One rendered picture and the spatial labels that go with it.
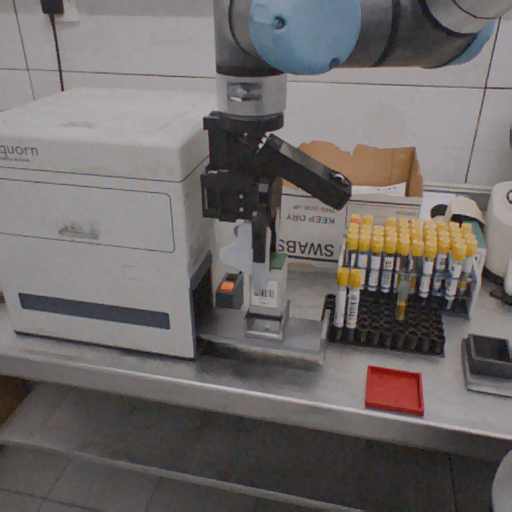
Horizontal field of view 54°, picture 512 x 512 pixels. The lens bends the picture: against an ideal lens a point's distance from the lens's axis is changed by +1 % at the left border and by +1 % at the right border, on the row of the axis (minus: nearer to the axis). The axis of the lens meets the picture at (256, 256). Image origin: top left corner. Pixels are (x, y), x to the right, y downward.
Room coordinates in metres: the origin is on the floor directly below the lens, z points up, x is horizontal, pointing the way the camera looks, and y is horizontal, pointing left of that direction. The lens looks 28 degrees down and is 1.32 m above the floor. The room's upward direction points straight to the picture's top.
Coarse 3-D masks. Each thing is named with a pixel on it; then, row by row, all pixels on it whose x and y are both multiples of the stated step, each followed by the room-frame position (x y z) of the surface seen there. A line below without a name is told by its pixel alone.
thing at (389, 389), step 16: (368, 368) 0.51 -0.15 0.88; (384, 368) 0.51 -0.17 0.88; (368, 384) 0.48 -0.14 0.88; (384, 384) 0.49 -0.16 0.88; (400, 384) 0.49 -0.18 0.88; (416, 384) 0.49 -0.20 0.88; (368, 400) 0.45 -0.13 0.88; (384, 400) 0.46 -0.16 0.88; (400, 400) 0.46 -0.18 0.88; (416, 400) 0.46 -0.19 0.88
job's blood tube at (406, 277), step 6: (402, 270) 0.60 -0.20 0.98; (408, 270) 0.60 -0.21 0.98; (402, 276) 0.60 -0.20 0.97; (408, 276) 0.59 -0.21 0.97; (402, 282) 0.59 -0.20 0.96; (408, 282) 0.59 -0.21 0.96; (402, 288) 0.59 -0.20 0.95; (408, 288) 0.59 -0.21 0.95; (402, 294) 0.59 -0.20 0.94; (402, 300) 0.59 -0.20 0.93; (396, 306) 0.60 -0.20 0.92; (402, 306) 0.59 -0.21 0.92; (396, 312) 0.60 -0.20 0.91; (402, 312) 0.59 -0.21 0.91; (396, 318) 0.59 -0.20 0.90; (402, 318) 0.59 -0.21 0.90
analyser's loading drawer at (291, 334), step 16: (288, 304) 0.56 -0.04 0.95; (208, 320) 0.57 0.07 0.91; (224, 320) 0.57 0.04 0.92; (240, 320) 0.57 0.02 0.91; (256, 320) 0.57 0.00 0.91; (272, 320) 0.57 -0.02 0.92; (288, 320) 0.57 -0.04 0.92; (304, 320) 0.57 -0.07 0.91; (208, 336) 0.54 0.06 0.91; (224, 336) 0.53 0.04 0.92; (240, 336) 0.53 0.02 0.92; (256, 336) 0.53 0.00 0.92; (272, 336) 0.52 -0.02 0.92; (288, 336) 0.53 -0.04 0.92; (304, 336) 0.53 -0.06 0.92; (320, 336) 0.53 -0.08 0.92; (304, 352) 0.51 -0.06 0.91; (320, 352) 0.50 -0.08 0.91
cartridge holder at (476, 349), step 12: (468, 336) 0.54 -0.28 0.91; (480, 336) 0.54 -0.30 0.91; (468, 348) 0.53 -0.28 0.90; (480, 348) 0.54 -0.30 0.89; (492, 348) 0.54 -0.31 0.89; (504, 348) 0.53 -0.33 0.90; (468, 360) 0.51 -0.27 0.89; (480, 360) 0.49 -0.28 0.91; (492, 360) 0.49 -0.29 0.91; (504, 360) 0.51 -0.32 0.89; (468, 372) 0.49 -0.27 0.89; (480, 372) 0.49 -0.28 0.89; (492, 372) 0.49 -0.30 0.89; (504, 372) 0.48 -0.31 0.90; (468, 384) 0.48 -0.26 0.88; (480, 384) 0.48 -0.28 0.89; (492, 384) 0.47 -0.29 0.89; (504, 384) 0.47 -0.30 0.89
